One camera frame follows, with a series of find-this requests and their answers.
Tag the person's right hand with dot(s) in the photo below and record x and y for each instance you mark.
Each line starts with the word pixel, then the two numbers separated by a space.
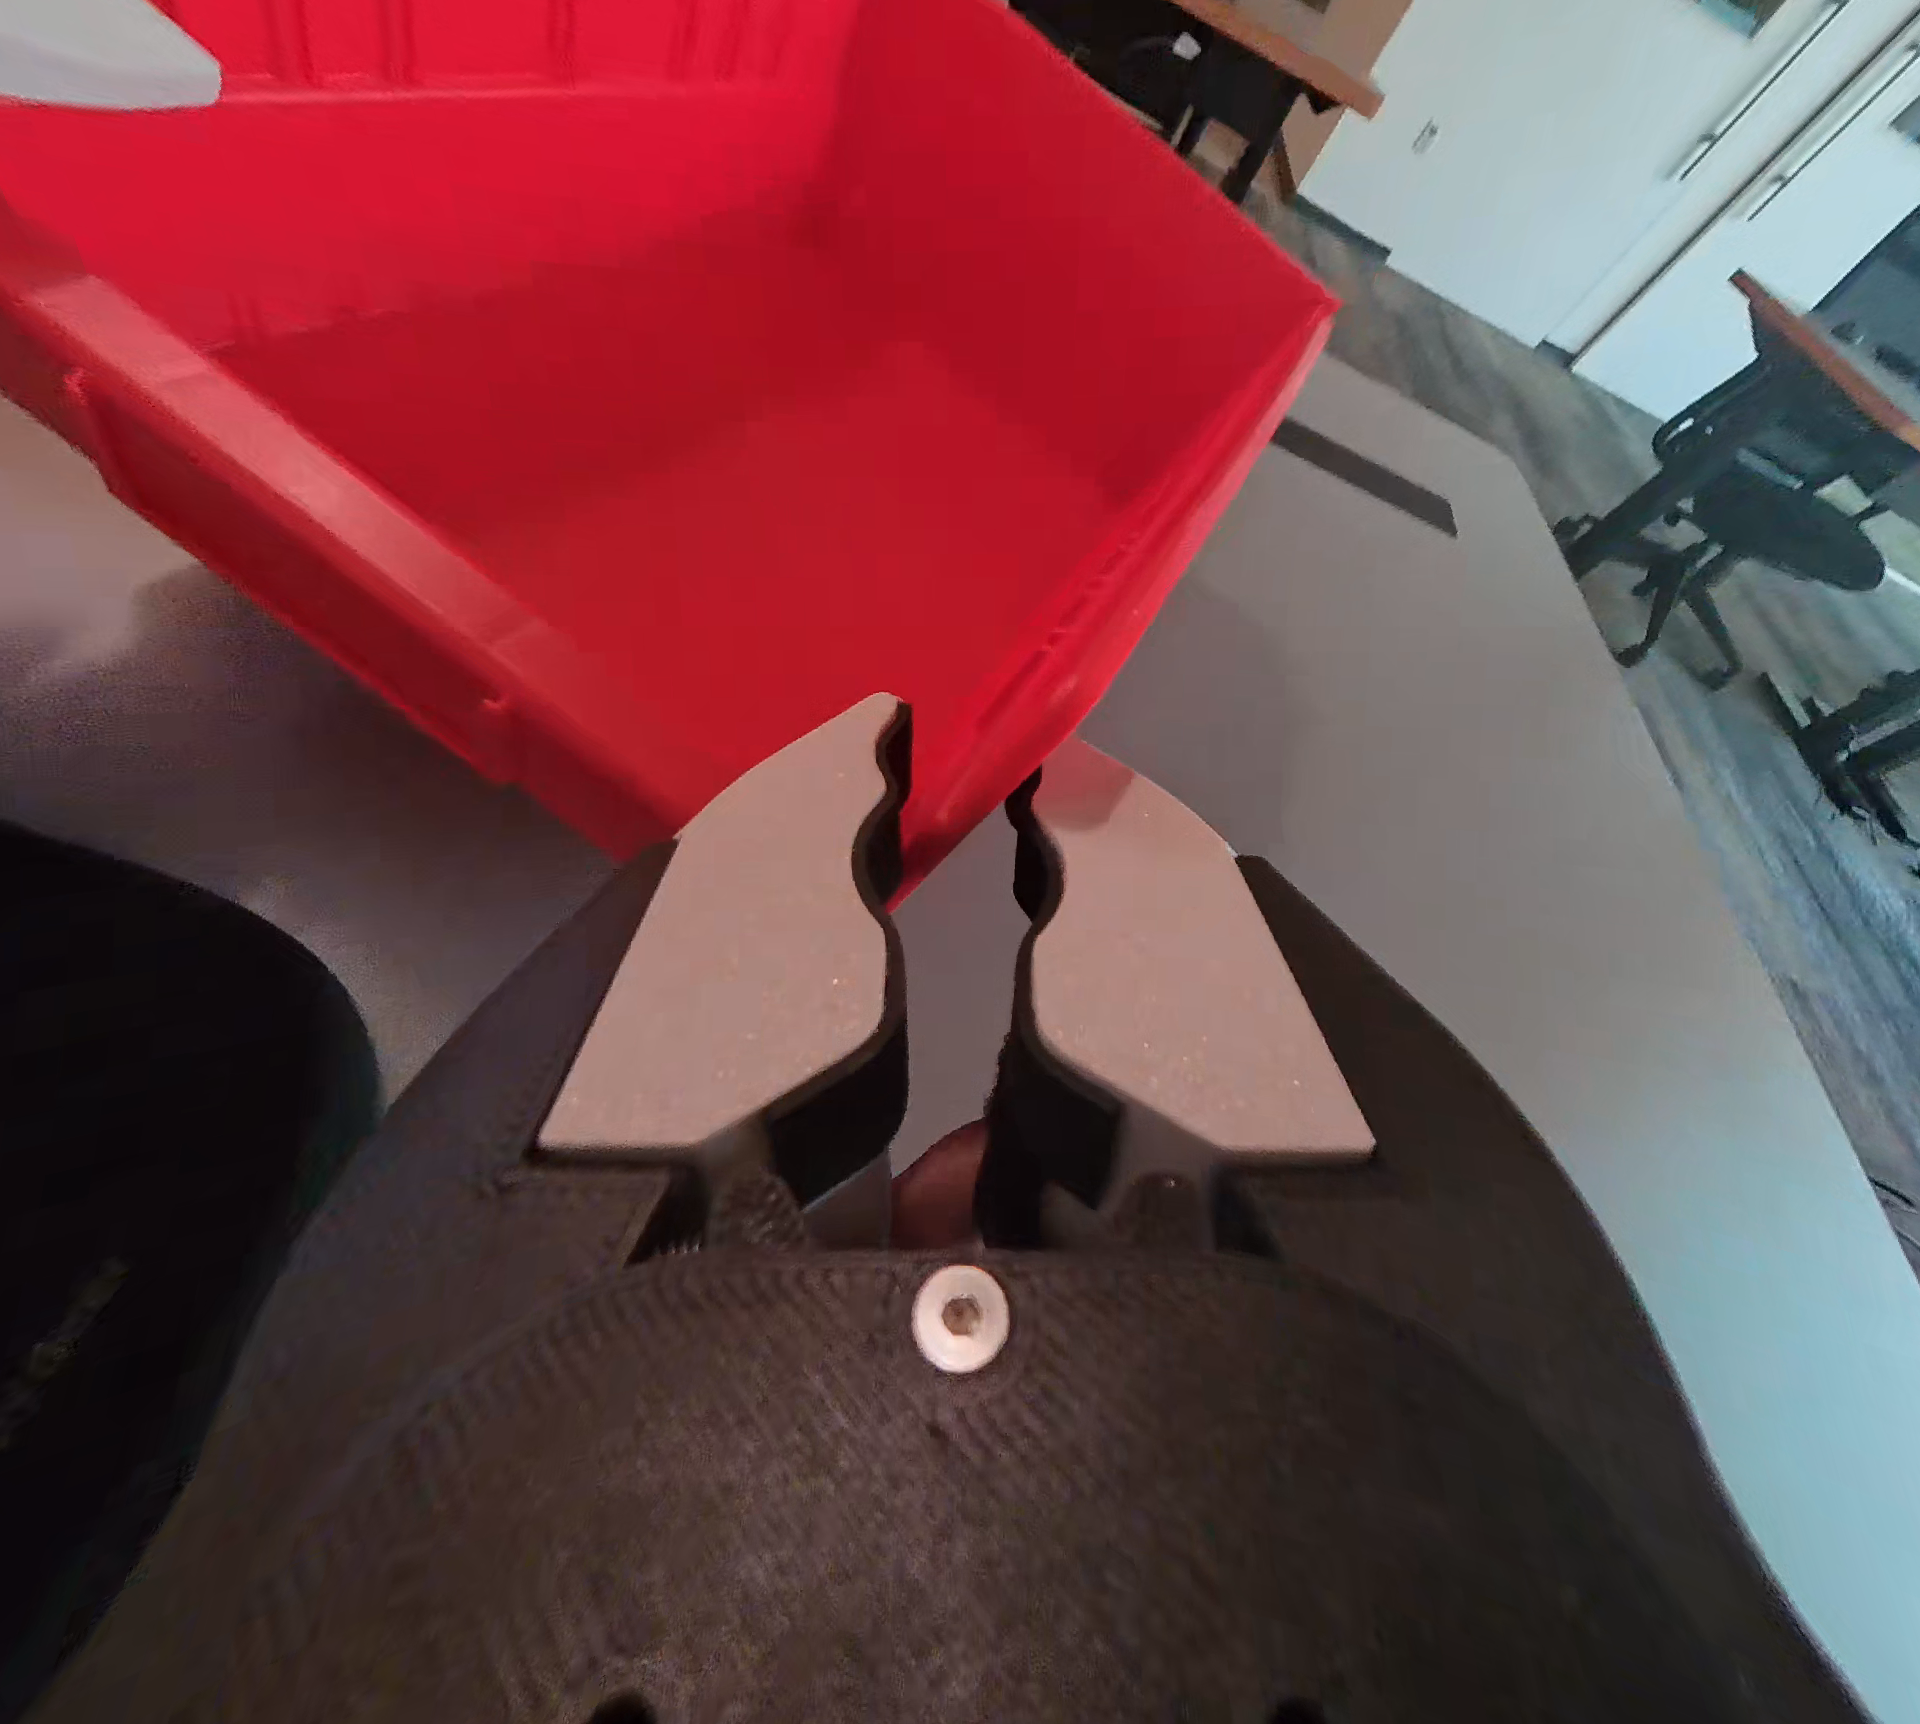
pixel 941 1192

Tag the black honeycomb wrist rest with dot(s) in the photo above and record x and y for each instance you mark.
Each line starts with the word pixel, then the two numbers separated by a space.
pixel 149 1078

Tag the long wood-edged desk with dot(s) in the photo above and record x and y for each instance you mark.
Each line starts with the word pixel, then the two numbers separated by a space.
pixel 1831 357

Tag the red plastic bin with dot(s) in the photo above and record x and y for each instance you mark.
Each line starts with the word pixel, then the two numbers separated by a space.
pixel 752 404

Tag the black office chair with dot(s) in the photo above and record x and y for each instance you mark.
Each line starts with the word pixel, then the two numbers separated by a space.
pixel 1771 525
pixel 1860 747

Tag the white door with window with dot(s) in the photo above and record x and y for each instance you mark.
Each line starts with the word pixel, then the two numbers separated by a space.
pixel 1650 254

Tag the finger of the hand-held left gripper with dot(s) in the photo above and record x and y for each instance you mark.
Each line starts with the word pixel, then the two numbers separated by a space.
pixel 92 43

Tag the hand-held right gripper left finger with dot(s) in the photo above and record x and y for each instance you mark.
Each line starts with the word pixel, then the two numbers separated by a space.
pixel 752 975

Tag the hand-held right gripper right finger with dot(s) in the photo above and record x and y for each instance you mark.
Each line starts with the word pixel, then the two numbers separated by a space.
pixel 1187 989

